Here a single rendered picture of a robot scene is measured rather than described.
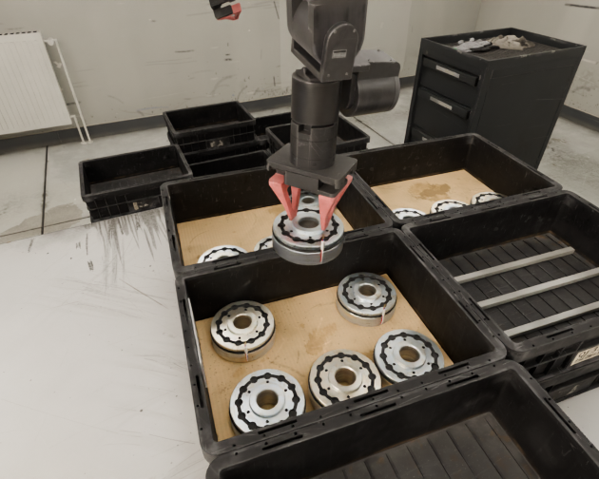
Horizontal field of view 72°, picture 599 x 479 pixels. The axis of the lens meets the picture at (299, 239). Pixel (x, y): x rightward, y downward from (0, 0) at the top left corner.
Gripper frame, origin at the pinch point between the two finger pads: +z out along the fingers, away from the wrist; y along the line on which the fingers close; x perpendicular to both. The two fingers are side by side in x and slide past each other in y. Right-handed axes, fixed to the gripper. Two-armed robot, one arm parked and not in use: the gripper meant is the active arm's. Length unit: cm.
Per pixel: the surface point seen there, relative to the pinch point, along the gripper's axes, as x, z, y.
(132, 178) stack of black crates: -65, 56, 112
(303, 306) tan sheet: -2.7, 20.9, 1.2
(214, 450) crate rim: 28.5, 11.7, -3.3
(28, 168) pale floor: -102, 107, 258
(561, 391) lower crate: -12, 28, -43
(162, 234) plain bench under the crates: -20, 35, 52
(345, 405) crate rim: 17.4, 11.1, -13.7
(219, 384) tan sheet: 16.8, 21.5, 5.5
